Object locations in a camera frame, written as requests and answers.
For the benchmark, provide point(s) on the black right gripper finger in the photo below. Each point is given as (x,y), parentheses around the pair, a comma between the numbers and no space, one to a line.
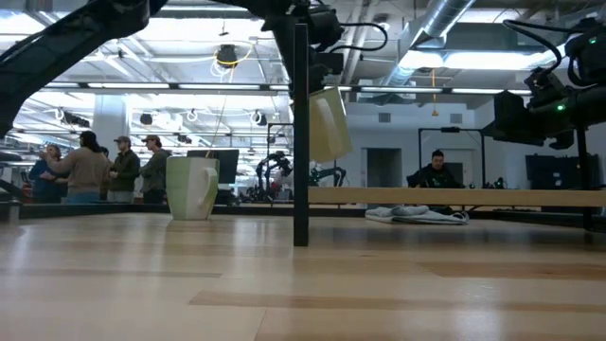
(518,116)

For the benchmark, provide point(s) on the tall pale yellow-green mug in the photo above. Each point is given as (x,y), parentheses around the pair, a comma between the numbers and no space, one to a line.
(331,128)

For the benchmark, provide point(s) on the ribbed green white mug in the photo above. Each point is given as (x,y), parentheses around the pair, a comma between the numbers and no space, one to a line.
(187,189)

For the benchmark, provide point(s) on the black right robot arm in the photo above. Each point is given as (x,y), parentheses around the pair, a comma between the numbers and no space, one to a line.
(589,61)

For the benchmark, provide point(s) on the black background robot arm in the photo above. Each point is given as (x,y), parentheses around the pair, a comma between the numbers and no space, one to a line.
(331,174)
(272,166)

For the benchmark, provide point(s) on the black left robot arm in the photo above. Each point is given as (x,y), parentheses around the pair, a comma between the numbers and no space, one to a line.
(71,38)

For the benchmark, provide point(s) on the wooden shelf board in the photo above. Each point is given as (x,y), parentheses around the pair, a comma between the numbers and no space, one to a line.
(450,196)

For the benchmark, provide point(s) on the black cabinet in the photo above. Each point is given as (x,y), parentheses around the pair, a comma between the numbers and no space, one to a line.
(558,173)

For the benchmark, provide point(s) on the folded grey cloth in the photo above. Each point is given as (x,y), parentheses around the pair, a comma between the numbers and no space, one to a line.
(416,216)

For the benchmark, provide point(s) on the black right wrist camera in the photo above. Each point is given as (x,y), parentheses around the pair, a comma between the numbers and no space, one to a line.
(544,87)

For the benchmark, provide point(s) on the black shelf end frame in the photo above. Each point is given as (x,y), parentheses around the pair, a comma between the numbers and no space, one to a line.
(301,142)

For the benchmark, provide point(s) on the black upright post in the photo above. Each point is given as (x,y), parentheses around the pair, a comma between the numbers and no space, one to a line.
(584,189)

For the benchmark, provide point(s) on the silver ceiling air duct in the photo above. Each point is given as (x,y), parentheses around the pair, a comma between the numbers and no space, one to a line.
(442,19)

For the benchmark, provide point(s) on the black table frame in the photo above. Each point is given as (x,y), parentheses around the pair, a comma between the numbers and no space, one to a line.
(94,210)

